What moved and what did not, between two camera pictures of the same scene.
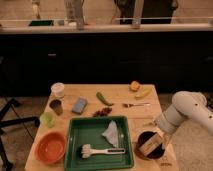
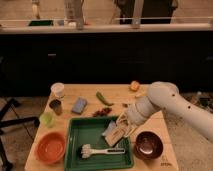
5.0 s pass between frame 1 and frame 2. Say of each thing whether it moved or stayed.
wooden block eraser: moved
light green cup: stayed
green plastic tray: stayed
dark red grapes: stayed
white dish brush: stayed
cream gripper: moved
